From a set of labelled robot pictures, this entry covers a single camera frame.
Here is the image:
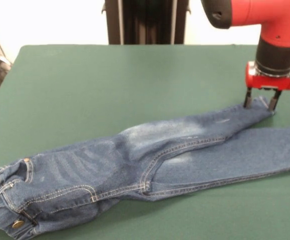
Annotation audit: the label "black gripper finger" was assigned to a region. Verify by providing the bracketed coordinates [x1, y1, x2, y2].
[243, 86, 253, 109]
[268, 89, 282, 111]

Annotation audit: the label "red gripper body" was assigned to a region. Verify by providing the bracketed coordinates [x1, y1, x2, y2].
[244, 61, 290, 91]

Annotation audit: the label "blue denim jeans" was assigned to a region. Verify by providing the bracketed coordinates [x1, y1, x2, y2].
[0, 96, 290, 238]

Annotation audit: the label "dark green table cloth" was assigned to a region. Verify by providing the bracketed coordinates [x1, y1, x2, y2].
[0, 43, 290, 240]

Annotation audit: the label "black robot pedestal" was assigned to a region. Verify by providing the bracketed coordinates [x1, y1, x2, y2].
[101, 0, 191, 45]

